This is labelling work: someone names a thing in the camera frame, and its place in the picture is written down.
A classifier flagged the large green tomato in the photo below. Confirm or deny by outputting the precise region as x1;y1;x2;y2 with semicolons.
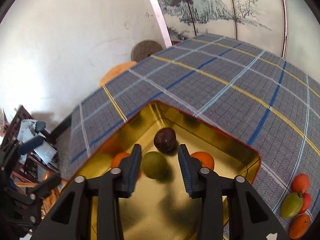
280;192;303;219

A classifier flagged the orange tangerine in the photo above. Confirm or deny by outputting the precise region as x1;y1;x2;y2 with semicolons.
190;152;215;171
111;152;131;169
289;215;311;239

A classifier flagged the red tomato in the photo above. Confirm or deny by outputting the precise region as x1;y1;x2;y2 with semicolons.
292;173;310;194
298;193;312;214

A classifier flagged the small green tomato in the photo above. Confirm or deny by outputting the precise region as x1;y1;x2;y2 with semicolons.
142;151;168;180

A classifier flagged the dark wooden shelf rack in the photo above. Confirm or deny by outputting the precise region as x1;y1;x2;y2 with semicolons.
0;104;68;221

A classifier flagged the gold metal tray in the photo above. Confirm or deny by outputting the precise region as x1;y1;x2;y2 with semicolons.
72;100;261;239

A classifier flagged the grey plaid tablecloth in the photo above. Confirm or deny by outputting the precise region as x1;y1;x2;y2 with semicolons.
68;32;320;240

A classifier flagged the dark purple passion fruit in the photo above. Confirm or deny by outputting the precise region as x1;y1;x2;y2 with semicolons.
153;127;177;153

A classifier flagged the orange round cushion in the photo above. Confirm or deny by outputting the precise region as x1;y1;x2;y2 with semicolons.
99;61;137;87

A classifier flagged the landscape painted folding screen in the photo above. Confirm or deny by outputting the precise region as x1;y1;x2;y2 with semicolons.
158;0;319;80

